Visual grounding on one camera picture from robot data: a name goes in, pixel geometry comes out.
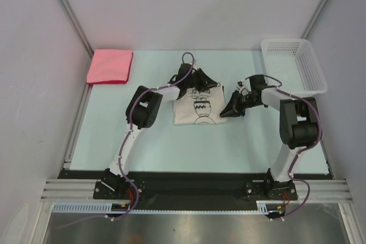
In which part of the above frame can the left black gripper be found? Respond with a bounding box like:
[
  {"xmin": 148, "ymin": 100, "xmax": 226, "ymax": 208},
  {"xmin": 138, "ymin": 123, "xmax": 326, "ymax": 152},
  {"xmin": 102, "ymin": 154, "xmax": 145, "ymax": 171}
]
[{"xmin": 185, "ymin": 67, "xmax": 217, "ymax": 91}]

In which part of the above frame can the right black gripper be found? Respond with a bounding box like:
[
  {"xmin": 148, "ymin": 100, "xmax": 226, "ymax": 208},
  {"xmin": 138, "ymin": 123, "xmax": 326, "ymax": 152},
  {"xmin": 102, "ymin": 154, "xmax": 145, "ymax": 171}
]
[{"xmin": 220, "ymin": 90, "xmax": 261, "ymax": 118}]

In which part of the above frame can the white and dark green t-shirt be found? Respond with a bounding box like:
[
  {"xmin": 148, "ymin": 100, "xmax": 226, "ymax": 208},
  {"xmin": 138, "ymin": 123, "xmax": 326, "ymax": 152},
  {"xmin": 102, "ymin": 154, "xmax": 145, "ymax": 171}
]
[{"xmin": 173, "ymin": 83, "xmax": 227, "ymax": 125}]

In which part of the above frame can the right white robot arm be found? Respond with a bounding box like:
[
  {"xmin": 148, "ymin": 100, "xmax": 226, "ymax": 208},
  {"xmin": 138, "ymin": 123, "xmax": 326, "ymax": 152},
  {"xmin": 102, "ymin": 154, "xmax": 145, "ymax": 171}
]
[{"xmin": 220, "ymin": 74, "xmax": 323, "ymax": 199}]

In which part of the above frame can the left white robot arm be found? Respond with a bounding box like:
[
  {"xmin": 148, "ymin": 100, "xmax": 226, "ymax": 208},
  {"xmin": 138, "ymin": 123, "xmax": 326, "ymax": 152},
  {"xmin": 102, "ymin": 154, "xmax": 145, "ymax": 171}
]
[{"xmin": 108, "ymin": 62, "xmax": 218, "ymax": 178}]

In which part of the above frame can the white perforated plastic basket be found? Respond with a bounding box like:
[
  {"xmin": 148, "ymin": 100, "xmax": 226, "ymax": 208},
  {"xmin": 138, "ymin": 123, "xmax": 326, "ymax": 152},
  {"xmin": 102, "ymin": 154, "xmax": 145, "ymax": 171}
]
[{"xmin": 261, "ymin": 38, "xmax": 328, "ymax": 97}]

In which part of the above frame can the folded pink t-shirt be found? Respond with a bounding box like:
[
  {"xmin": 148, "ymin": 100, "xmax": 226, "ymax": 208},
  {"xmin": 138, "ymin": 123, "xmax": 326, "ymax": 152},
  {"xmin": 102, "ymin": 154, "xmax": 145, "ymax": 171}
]
[{"xmin": 86, "ymin": 49, "xmax": 134, "ymax": 85}]

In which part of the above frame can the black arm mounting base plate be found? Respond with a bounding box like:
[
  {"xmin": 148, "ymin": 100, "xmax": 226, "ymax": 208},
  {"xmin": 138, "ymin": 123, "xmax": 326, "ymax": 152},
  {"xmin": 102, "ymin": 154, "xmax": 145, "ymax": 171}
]
[{"xmin": 58, "ymin": 170, "xmax": 332, "ymax": 211}]

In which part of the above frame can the aluminium frame rail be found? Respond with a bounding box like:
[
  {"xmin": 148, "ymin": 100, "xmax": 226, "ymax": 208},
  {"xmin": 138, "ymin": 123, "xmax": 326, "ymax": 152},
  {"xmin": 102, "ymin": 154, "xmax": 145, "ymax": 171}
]
[{"xmin": 41, "ymin": 179, "xmax": 353, "ymax": 203}]

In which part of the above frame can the white slotted cable duct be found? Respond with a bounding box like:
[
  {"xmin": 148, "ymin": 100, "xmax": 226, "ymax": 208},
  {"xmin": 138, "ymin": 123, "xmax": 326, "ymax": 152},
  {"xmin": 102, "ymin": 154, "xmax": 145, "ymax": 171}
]
[{"xmin": 52, "ymin": 202, "xmax": 284, "ymax": 215}]

